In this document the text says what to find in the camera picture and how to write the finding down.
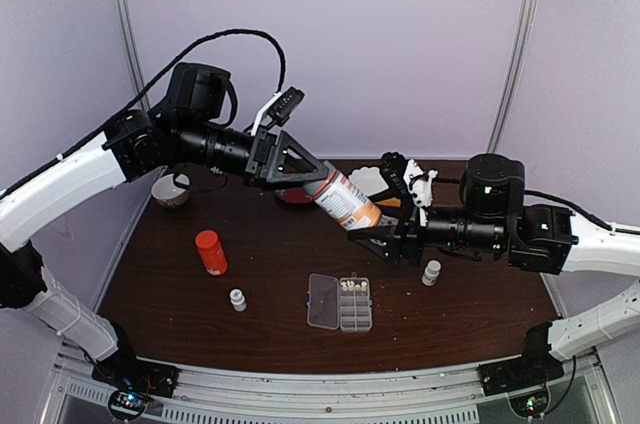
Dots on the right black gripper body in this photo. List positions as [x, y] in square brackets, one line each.
[408, 226]

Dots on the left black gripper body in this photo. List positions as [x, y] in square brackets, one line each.
[264, 144]

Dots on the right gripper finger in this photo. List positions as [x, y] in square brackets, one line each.
[382, 243]
[388, 214]

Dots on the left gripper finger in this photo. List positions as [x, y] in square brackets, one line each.
[296, 161]
[292, 180]

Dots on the grey lid pill bottle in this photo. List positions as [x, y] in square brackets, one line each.
[343, 201]

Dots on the clear plastic pill organizer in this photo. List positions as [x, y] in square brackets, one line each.
[329, 308]

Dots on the orange pill bottle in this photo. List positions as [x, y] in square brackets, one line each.
[211, 252]

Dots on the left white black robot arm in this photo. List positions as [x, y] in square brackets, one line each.
[180, 129]

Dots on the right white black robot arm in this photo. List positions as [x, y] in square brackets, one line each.
[551, 237]

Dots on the white pills in organizer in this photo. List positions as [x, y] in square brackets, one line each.
[354, 286]

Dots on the patterned mug yellow inside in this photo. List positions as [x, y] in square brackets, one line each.
[389, 202]

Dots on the white scalloped bowl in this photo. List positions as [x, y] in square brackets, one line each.
[368, 180]

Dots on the small white bottle right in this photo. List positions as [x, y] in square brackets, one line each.
[431, 273]

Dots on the small white bottle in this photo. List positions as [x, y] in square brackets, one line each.
[431, 273]
[238, 300]

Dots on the red patterned plate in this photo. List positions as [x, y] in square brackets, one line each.
[293, 196]

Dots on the small white bowl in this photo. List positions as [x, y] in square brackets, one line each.
[171, 190]

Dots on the small white bottle left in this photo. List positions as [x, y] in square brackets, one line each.
[238, 300]

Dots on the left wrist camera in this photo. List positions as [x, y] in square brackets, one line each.
[277, 110]

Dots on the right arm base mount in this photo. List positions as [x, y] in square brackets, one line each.
[518, 373]

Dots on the front aluminium rail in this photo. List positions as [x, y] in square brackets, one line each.
[452, 394]

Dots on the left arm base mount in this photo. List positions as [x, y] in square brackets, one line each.
[142, 377]

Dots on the left aluminium frame post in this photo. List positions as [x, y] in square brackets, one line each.
[132, 58]

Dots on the aluminium frame post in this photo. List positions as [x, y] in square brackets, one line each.
[524, 27]
[132, 58]

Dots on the right aluminium frame post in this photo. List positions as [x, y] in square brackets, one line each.
[524, 27]

